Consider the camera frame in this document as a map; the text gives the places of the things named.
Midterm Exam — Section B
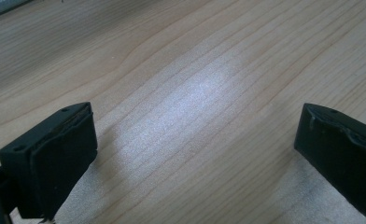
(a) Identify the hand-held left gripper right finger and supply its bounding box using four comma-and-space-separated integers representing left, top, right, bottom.
293, 103, 366, 218

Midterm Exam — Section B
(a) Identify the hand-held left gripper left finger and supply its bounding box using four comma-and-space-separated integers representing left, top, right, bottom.
0, 102, 99, 220

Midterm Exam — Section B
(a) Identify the grey object at table edge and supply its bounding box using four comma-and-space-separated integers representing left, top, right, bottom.
0, 0, 33, 22

